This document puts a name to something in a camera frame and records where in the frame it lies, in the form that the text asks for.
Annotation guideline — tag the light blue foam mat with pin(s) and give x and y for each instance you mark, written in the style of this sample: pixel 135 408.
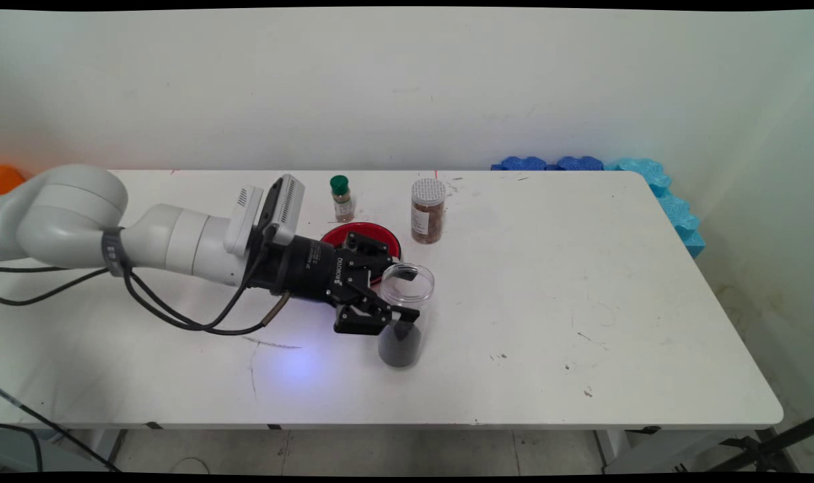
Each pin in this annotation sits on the light blue foam mat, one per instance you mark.
pixel 675 211

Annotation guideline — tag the clear jar with black powder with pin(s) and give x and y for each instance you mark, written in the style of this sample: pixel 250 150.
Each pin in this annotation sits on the clear jar with black powder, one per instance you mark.
pixel 400 349

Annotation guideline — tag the red bowl with black powder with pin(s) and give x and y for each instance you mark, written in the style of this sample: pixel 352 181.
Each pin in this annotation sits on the red bowl with black powder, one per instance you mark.
pixel 363 229

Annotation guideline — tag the black stand bar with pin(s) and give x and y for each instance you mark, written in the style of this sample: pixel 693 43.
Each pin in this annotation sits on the black stand bar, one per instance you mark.
pixel 776 436

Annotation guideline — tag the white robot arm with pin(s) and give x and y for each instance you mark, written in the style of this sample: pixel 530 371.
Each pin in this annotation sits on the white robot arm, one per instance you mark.
pixel 71 215

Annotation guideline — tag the small green-capped spice bottle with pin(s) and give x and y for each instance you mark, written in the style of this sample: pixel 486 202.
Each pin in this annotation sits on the small green-capped spice bottle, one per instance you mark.
pixel 343 204

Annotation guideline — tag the white-lidded brown spice jar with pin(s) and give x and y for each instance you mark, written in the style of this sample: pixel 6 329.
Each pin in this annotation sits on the white-lidded brown spice jar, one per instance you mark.
pixel 428 215

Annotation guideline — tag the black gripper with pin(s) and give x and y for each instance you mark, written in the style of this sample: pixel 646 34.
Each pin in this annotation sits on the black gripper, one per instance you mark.
pixel 306 268

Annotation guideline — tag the grey table leg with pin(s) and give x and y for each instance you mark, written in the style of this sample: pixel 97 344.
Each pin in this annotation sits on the grey table leg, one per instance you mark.
pixel 101 443

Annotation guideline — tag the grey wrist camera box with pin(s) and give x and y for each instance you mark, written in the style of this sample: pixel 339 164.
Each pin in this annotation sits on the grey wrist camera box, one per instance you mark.
pixel 289 204

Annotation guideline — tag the orange object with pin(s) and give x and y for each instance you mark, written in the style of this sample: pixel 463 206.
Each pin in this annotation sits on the orange object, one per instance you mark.
pixel 9 180

